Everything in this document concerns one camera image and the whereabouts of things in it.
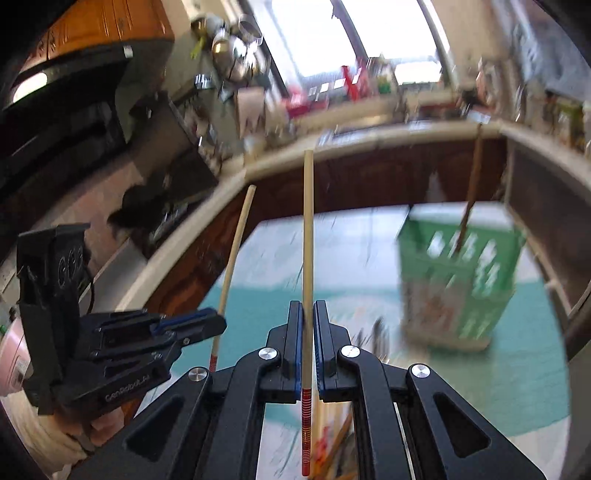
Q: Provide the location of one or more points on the brown cardboard holder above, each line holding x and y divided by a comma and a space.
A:
251, 110

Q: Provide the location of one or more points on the orange wooden wall cabinet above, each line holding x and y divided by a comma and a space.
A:
111, 23

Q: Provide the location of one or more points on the black kitchen appliance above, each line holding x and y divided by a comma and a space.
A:
180, 157

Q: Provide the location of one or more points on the kitchen window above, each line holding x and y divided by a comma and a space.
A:
351, 32

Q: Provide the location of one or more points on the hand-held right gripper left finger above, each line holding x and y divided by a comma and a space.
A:
298, 350

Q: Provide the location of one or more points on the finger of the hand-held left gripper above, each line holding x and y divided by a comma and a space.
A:
194, 321
198, 337

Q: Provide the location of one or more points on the red object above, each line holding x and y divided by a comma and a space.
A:
351, 81

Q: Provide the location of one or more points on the pink container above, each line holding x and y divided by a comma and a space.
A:
11, 357

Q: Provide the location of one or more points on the green plastic utensil holder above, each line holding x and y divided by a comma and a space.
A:
466, 295

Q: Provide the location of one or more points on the black range hood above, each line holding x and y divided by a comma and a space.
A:
69, 92

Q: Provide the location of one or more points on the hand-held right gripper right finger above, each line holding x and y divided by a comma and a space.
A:
319, 350

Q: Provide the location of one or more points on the kitchen countertop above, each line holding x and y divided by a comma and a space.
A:
240, 177

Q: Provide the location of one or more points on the stack of steel pots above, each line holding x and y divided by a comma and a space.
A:
233, 50

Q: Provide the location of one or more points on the red banded wooden chopstick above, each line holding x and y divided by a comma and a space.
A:
235, 249
308, 230

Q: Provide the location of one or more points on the person's left hand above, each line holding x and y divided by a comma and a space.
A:
101, 427

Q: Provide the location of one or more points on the long brown wooden utensil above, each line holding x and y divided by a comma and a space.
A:
471, 194

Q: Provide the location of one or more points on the person's left forearm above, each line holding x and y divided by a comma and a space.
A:
41, 429

